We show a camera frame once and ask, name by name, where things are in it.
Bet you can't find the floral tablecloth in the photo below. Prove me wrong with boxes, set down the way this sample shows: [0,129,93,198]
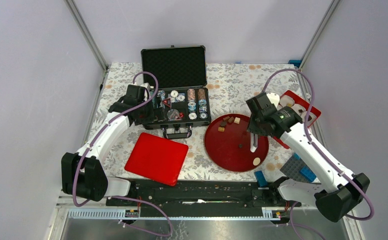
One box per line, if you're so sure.
[90,62,310,182]

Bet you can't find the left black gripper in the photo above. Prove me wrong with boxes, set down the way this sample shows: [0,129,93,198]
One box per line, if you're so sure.
[135,95,167,125]

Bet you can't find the silver metal tongs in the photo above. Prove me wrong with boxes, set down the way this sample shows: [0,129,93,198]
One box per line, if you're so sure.
[250,133,259,153]

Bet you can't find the grey lego baseplate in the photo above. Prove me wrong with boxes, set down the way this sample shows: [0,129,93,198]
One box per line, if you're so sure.
[280,153,317,183]

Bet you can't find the round red tray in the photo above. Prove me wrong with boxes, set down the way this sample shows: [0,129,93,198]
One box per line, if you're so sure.
[203,113,270,172]

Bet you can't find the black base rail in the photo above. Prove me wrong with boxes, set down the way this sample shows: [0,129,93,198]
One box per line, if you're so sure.
[105,178,294,219]

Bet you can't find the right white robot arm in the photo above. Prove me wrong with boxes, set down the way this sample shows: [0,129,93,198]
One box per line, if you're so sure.
[246,92,370,223]

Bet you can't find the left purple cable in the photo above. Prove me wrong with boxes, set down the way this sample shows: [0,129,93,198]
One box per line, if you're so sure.
[72,71,176,238]

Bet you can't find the white oval chocolate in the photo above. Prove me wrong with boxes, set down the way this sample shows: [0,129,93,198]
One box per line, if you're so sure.
[252,157,261,166]

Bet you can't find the blue lego brick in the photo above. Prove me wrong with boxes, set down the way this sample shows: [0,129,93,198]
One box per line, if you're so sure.
[254,170,268,188]

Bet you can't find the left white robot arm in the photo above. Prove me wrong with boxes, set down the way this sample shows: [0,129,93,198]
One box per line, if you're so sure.
[61,83,155,206]

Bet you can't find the purple cable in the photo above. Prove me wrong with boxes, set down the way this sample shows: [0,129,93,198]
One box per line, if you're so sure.
[72,71,176,238]
[261,68,375,240]

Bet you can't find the black poker chip case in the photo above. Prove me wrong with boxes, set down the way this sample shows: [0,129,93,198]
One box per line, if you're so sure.
[140,45,211,140]

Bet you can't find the red chocolate box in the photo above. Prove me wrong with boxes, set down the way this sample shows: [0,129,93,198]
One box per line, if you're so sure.
[273,90,322,150]

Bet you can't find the red square box lid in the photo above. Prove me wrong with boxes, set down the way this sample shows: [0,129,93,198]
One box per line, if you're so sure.
[124,132,189,186]

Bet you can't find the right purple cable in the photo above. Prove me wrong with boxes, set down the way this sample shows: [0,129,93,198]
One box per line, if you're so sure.
[261,68,375,240]

